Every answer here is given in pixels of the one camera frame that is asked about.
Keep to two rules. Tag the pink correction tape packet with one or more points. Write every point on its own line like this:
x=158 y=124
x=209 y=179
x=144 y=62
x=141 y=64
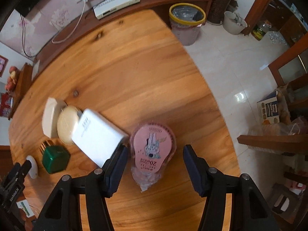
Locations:
x=150 y=146

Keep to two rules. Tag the white paper sheet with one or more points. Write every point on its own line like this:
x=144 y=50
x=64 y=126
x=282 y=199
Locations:
x=36 y=68

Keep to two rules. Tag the wooden door frame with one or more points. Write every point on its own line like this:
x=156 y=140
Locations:
x=262 y=2

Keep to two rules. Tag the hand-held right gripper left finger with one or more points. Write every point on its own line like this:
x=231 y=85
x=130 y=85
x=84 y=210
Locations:
x=115 y=170

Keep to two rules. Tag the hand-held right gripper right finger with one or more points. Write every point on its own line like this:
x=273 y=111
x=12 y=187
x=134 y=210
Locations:
x=192 y=170

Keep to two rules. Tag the white cardboard box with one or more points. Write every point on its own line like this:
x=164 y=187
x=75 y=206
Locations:
x=96 y=134

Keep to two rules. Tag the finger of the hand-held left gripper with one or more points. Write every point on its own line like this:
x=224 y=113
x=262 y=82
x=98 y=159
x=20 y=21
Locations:
x=20 y=170

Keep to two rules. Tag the clear plastic bag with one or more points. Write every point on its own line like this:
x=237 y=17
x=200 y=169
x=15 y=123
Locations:
x=296 y=127

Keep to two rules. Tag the round gold compact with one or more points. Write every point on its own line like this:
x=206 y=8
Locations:
x=66 y=125

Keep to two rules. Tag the wooden side cabinet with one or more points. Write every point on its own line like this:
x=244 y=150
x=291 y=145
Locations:
x=22 y=84

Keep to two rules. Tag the printed cardboard box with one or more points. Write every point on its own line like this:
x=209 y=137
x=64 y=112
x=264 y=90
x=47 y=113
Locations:
x=268 y=110

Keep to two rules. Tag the white green card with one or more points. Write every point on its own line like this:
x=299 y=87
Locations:
x=24 y=208

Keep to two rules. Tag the white bucket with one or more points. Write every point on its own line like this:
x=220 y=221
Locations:
x=232 y=27

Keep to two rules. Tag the wooden chair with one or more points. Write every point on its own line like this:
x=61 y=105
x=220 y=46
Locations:
x=274 y=72

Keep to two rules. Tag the green small box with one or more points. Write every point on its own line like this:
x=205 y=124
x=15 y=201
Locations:
x=56 y=160

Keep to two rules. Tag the tall dark red-lidded container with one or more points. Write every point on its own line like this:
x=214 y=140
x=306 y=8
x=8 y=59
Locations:
x=220 y=2

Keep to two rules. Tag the white set-top box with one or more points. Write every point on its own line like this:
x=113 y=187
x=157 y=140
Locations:
x=115 y=4

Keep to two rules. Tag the red gift box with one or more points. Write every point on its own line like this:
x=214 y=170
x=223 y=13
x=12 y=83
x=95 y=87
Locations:
x=4 y=105

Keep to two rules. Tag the beige small box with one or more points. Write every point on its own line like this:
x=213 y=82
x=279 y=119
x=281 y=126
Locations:
x=49 y=118

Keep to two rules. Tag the white earbuds case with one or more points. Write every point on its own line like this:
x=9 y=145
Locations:
x=33 y=170

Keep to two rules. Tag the yellow-rimmed trash bin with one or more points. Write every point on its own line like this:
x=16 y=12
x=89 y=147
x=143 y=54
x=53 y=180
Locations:
x=185 y=33

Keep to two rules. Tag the cooking oil bottle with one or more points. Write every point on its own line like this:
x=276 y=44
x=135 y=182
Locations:
x=258 y=32

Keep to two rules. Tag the dark plastic stool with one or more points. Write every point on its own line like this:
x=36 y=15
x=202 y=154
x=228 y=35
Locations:
x=286 y=199

